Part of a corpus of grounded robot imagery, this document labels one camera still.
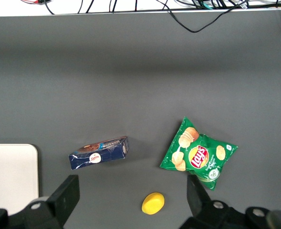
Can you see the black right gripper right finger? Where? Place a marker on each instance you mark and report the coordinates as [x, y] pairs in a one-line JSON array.
[[200, 205]]

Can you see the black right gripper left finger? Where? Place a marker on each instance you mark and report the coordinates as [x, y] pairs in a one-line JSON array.
[[59, 205]]

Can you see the beige plastic tray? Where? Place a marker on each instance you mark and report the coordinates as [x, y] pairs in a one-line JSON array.
[[12, 171]]

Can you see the dark blue cookie box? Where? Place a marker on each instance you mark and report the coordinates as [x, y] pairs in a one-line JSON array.
[[100, 156]]

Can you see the yellow plastic lemon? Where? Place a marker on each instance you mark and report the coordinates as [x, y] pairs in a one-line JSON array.
[[153, 203]]

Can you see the green Lays chips bag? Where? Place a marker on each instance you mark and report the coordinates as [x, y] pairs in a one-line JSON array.
[[197, 155]]

